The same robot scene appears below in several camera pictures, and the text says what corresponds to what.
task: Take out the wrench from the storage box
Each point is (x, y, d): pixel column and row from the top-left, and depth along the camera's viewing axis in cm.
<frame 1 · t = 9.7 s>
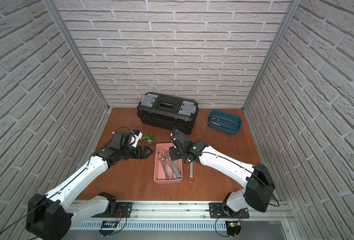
left hand: (147, 148, 80), fingers open
right hand: (174, 151, 79), fingers open
black plastic toolbox: (175, 112, 96), point 17 cm above the table
teal plastic bin: (224, 122, 113), on the table
pink plastic storage box: (159, 174, 87), on the table
large combination wrench 22: (191, 179, 85), on the table
adjustable wrench: (174, 167, 84), point 6 cm above the table
large combination wrench 19: (161, 156, 93), point 2 cm above the table
screwdriver in teal bin: (211, 119, 112), point 2 cm above the table

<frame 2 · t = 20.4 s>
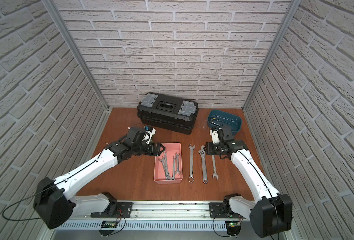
left hand: (161, 146, 79), fingers open
right hand: (210, 148, 81), fingers open
adjustable wrench: (202, 152, 96), on the table
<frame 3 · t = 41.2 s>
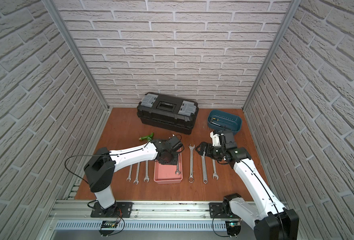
left hand: (176, 160, 85), fingers open
right hand: (204, 150, 78), fingers open
small combination wrench: (146, 177, 86), on the table
small combination wrench 2: (137, 180, 85), on the table
small combination wrench 3: (129, 178, 85), on the table
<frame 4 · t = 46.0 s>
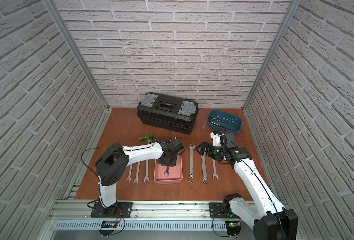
left hand: (173, 163, 90), fingers open
right hand: (204, 150, 78), fingers open
small combination wrench 4: (167, 171, 87), on the table
